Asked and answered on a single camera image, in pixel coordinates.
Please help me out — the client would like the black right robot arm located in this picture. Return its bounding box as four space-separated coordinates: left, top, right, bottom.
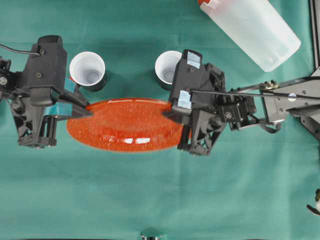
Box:
163 61 320 156

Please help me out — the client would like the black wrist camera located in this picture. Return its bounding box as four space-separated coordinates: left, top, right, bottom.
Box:
23 35 67 107
168 49 205 111

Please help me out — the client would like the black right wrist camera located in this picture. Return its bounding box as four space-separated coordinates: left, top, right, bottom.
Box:
168 49 205 111

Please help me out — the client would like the small object at table edge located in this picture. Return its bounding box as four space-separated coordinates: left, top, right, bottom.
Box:
306 188 320 216

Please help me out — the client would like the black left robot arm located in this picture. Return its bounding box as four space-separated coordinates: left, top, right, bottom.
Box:
0 56 93 148

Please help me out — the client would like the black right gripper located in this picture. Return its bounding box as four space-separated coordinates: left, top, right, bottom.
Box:
162 63 259 156

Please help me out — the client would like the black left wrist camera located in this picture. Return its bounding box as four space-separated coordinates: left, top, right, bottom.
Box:
23 35 67 107

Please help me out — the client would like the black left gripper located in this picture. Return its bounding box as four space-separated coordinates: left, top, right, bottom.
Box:
9 82 93 149

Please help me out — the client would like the red speckled plate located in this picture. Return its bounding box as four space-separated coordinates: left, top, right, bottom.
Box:
66 97 183 153

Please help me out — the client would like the black camera cable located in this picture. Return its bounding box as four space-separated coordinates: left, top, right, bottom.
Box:
185 88 320 101
0 43 42 56

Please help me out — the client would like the aluminium frame rail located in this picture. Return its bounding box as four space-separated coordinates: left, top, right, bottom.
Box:
309 0 320 77

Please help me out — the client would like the translucent pitcher with red lid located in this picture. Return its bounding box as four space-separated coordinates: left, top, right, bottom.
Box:
198 0 301 72

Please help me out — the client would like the green tablecloth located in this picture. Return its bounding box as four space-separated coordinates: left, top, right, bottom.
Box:
0 0 320 240

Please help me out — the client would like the black camera cable right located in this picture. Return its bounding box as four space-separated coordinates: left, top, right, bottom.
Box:
185 88 320 101

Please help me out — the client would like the metal camera mount bottom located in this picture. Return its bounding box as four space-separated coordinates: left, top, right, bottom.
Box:
140 227 164 240

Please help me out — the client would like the mug with black handle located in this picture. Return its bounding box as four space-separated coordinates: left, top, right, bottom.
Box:
154 50 182 91

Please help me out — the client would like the black camera cable left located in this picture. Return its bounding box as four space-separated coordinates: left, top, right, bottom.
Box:
0 43 42 56

